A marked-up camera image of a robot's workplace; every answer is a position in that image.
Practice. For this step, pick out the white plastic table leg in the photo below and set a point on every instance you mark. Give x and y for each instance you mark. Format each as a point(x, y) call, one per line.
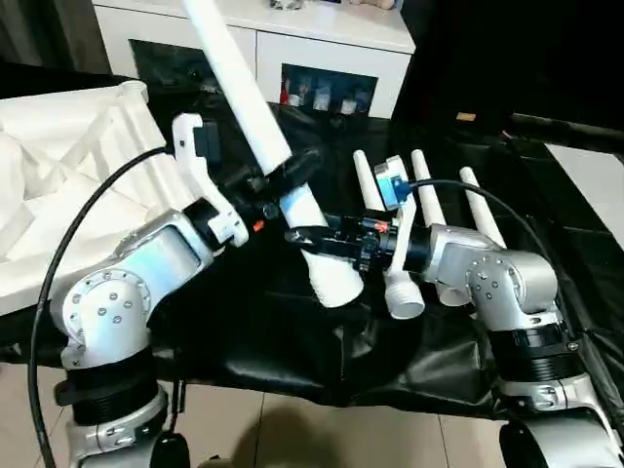
point(244, 83)
point(480, 209)
point(424, 185)
point(363, 180)

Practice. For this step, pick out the small yellow object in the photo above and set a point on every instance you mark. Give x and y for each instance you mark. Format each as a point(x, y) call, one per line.
point(466, 117)

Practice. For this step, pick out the grey curtain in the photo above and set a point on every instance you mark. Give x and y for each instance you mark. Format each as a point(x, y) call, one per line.
point(44, 29)

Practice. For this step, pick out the white flat board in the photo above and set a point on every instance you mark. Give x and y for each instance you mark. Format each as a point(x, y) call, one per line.
point(590, 180)

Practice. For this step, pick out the white plastic table top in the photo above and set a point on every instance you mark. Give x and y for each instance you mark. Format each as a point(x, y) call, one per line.
point(58, 146)

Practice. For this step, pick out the small silver object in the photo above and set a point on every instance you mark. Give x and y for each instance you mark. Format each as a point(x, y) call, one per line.
point(285, 4)

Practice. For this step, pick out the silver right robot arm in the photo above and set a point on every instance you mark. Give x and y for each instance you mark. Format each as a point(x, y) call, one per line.
point(512, 283)

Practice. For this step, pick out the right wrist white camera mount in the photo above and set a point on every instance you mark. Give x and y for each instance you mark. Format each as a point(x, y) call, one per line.
point(390, 187)

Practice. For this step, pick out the white cabinet with glass doors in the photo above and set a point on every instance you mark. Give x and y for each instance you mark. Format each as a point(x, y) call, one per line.
point(317, 53)

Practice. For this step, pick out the small white jar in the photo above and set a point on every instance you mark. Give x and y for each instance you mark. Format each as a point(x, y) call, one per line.
point(295, 97)
point(348, 107)
point(322, 101)

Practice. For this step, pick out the black mat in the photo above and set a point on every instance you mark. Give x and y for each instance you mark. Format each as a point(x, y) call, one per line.
point(273, 351)

